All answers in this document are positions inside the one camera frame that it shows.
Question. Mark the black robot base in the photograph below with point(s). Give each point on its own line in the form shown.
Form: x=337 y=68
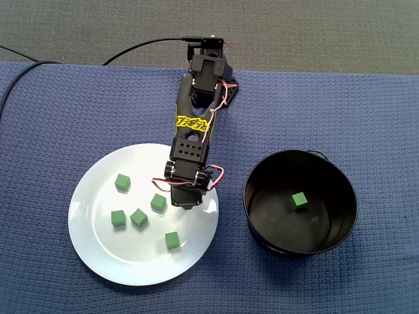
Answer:
x=212 y=42

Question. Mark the white round plate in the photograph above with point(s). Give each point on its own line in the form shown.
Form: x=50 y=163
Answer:
x=144 y=261

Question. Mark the black round metal container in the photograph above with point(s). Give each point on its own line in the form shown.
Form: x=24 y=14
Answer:
x=294 y=235

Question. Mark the blue woven table cloth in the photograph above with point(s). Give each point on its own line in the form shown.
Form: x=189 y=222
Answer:
x=294 y=114

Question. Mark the green foam cube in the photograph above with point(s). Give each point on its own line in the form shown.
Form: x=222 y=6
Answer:
x=138 y=217
x=158 y=201
x=298 y=200
x=118 y=218
x=172 y=239
x=122 y=182

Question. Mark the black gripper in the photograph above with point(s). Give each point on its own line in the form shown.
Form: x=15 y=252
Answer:
x=185 y=203

